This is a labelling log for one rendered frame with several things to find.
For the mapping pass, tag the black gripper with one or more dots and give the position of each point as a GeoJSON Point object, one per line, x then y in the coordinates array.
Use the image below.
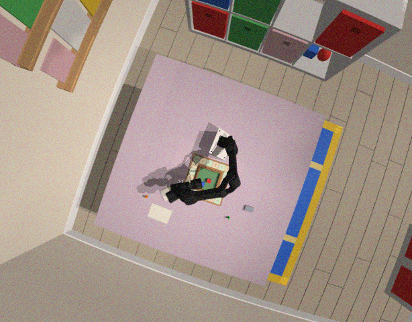
{"type": "Point", "coordinates": [196, 184]}

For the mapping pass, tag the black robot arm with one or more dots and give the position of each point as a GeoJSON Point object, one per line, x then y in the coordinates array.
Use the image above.
{"type": "Point", "coordinates": [190, 197]}

